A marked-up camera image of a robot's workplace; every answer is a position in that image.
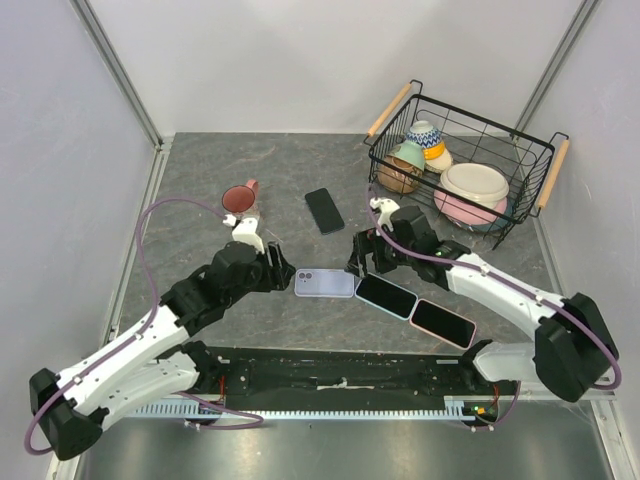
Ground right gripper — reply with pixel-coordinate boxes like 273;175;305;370
344;225;416;279

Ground lavender phone case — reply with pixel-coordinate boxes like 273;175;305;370
294;269;355;299

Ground blue-edged black phone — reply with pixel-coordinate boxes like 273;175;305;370
304;188;345;235

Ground light blue phone case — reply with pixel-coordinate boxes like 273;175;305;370
353;272;419;321

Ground pink phone case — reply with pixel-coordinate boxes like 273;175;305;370
408;298;478;351

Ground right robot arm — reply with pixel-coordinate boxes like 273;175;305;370
346;197;622;402

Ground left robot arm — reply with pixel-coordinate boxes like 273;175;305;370
24;241;295;461

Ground brown bowl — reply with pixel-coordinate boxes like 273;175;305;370
376;156;422;195

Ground pink floral mug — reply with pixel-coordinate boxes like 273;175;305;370
222;179;260;219

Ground pink bowl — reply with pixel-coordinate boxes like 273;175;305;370
434;190;507;225

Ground green bowl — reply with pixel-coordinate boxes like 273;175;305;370
388;140;425;172

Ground yellow white bowl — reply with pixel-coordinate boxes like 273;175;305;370
423;141;453;173

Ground blue patterned bowl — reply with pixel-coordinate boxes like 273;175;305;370
405;120;442;149

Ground cream bowl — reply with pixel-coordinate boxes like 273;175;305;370
440;163;509;203

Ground teal bowl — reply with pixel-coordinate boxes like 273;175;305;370
467;200;513;233

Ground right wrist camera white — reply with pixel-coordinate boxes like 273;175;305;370
369;197;400;232

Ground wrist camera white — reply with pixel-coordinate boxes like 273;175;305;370
369;197;400;232
222;214;265;254

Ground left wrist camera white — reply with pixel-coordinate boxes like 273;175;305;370
222;214;265;254

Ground black wire basket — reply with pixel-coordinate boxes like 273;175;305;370
364;80;566;245

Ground slotted cable duct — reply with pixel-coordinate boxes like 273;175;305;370
127;397;475;421

